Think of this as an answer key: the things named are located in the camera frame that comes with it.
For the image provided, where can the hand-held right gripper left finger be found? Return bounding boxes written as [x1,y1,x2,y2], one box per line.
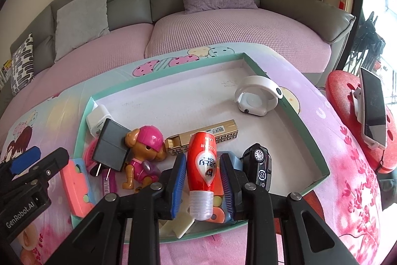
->
[40,155,188,265]

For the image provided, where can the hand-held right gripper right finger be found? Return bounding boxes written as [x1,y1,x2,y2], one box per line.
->
[220,152,351,265]

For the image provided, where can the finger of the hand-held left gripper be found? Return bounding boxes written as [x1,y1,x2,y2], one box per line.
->
[13,147,70,191]
[0,146,42,182]

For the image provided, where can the orange blue plastic case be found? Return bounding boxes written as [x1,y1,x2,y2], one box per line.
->
[208,151,242,224]
[60,158,97,218]

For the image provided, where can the red bottle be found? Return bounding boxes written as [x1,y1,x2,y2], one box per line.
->
[186,130,220,220]

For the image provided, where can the pink watch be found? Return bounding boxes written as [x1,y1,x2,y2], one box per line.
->
[83,139,100,175]

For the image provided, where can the black toy car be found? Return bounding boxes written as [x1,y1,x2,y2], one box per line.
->
[242,143,273,191]

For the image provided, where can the white plastic holder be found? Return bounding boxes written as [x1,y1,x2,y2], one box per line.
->
[160,200,196,239]

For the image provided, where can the pink pup toy figure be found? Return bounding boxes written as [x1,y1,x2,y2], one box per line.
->
[122,125,166,191]

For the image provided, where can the gold box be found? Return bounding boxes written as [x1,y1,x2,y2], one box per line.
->
[164,119,239,157]

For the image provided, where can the black charger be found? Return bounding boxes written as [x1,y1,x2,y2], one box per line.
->
[90,118,132,179]

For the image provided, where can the white smartwatch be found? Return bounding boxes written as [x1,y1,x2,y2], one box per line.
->
[234,76,283,117]

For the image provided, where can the teal cardboard tray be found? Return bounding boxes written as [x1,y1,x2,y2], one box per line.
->
[71,52,331,243]

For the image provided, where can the stack of books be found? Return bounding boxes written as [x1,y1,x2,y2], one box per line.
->
[0,58,13,85]

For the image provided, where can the black white patterned pillow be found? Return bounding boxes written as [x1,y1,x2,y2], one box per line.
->
[11,33,35,96]

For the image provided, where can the grey pillow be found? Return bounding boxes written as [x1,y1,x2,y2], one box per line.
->
[54,0,110,64]

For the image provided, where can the red stool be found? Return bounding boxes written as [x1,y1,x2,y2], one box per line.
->
[325,69,397,174]

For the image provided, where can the white phone stand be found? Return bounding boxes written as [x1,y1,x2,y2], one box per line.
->
[352,88,385,150]

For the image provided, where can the smartphone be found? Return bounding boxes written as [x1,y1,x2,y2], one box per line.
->
[360,67,388,149]

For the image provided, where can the black folding rack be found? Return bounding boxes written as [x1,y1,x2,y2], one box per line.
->
[352,12,387,73]

